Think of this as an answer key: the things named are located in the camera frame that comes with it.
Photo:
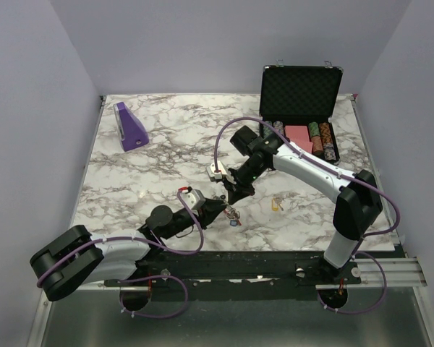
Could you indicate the red keyring with keys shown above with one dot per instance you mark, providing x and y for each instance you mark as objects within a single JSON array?
[{"x": 230, "y": 212}]

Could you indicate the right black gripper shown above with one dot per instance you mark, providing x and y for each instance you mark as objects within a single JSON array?
[{"x": 237, "y": 191}]

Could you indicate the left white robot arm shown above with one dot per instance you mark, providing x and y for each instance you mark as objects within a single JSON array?
[{"x": 79, "y": 257}]

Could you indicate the black poker chip case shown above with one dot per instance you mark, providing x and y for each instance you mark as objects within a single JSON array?
[{"x": 300, "y": 95}]

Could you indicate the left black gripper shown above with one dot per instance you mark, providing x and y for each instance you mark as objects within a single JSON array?
[{"x": 209, "y": 212}]

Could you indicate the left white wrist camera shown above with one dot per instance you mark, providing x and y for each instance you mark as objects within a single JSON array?
[{"x": 192, "y": 198}]

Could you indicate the pink playing card deck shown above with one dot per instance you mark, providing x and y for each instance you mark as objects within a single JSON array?
[{"x": 300, "y": 136}]

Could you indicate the yellow tagged key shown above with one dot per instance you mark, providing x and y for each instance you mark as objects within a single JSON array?
[{"x": 276, "y": 204}]

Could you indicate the purple wedge-shaped box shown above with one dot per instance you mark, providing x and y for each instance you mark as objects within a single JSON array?
[{"x": 132, "y": 133}]

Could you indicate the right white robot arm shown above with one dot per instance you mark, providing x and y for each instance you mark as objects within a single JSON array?
[{"x": 357, "y": 204}]

